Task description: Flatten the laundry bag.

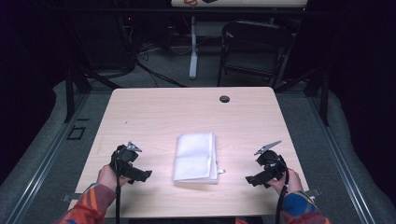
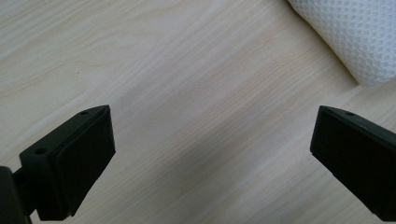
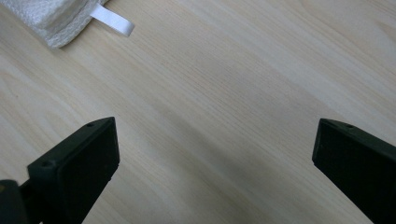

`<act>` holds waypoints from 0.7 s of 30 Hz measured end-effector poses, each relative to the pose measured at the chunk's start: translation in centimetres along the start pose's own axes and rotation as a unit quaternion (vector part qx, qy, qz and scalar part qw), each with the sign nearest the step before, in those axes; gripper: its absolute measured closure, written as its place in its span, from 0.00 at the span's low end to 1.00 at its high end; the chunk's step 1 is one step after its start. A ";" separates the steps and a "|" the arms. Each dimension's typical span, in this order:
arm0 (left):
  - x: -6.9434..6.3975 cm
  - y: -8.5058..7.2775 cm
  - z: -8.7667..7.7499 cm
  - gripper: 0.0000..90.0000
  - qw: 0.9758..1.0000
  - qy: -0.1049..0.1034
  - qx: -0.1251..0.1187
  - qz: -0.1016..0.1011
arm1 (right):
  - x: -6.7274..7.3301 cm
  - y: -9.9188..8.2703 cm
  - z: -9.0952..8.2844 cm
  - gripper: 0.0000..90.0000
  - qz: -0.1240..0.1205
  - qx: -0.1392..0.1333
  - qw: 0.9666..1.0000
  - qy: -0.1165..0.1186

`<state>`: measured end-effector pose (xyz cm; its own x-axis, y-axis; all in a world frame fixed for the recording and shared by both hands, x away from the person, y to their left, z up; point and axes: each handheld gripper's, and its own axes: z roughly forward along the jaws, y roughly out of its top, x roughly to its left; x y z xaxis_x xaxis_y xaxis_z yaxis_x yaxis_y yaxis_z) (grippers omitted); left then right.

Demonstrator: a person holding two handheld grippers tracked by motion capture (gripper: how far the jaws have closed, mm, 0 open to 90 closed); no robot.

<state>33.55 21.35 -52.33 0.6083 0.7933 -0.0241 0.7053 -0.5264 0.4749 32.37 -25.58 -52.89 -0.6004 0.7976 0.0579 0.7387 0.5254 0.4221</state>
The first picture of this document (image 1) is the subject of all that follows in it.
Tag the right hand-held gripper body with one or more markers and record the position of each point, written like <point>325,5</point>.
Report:
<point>271,163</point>

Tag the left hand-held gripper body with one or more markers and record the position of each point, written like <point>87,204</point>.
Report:
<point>124,157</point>

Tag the white cloth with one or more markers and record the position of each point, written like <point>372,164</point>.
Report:
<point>194,155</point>

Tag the person's left hand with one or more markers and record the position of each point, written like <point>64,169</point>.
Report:
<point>107,177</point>

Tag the person's right hand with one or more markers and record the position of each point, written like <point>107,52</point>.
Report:
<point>291,182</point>

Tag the short black tape strip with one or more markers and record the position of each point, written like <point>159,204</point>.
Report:
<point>82,119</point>

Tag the black folding chair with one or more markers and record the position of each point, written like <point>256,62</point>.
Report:
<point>253,49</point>

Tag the dark equipment with red light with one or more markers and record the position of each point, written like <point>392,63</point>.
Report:
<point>106,40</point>

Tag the white table leg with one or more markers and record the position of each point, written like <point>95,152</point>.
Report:
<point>193,53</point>

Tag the grey metal table bracket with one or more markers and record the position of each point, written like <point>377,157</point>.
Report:
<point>313,193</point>
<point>73,197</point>

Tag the aluminium floor rail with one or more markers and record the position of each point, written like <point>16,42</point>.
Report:
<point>342,161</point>
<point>43,161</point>

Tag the black metal stand post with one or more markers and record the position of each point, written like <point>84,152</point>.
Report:
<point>69,96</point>

